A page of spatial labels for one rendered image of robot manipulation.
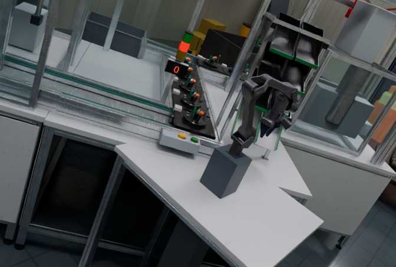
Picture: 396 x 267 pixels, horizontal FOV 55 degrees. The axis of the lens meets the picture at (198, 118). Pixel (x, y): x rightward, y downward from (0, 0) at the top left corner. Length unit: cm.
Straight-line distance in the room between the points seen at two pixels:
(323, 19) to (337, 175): 876
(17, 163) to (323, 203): 236
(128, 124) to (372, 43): 190
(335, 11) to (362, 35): 862
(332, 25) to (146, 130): 993
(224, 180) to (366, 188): 188
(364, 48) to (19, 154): 238
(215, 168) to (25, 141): 95
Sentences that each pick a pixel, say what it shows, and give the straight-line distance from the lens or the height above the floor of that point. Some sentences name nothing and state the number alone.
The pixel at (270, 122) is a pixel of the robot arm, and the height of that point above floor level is 128.
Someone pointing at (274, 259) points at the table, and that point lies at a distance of 169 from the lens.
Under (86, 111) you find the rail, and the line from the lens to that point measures 200.
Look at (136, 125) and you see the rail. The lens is 200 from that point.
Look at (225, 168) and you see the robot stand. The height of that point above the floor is 101.
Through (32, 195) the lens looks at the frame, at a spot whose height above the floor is 39.
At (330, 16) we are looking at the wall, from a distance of 1167.
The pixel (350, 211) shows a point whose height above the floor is 40.
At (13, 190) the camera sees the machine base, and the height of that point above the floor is 39.
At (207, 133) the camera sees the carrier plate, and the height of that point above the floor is 97.
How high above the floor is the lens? 183
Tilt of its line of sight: 22 degrees down
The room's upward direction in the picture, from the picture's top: 23 degrees clockwise
